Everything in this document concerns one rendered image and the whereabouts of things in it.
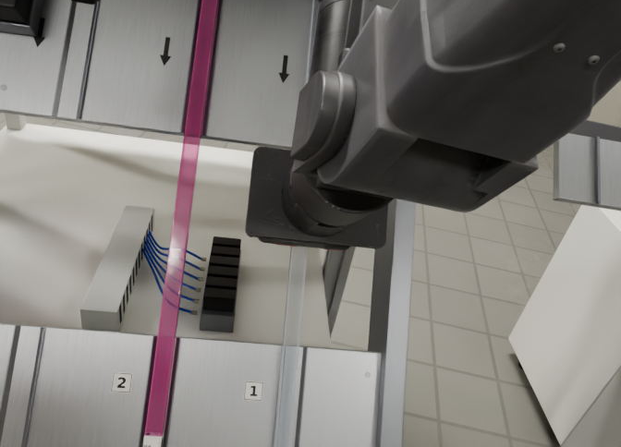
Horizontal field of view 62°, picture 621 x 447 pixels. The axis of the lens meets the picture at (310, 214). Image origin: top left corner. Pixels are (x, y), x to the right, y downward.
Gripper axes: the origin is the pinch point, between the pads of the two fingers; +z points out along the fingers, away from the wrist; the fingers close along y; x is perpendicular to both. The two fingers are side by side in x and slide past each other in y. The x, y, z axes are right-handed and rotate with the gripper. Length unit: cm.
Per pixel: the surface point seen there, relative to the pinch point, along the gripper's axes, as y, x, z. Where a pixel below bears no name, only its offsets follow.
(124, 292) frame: 20.3, 8.1, 33.4
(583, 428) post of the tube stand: -38.4, 19.7, 14.6
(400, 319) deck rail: -9.7, 8.3, 0.1
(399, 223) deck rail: -9.1, -0.4, -0.1
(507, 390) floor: -82, 29, 108
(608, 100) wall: -232, -142, 247
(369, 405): -7.6, 16.1, 1.5
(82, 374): 16.9, 14.8, 1.6
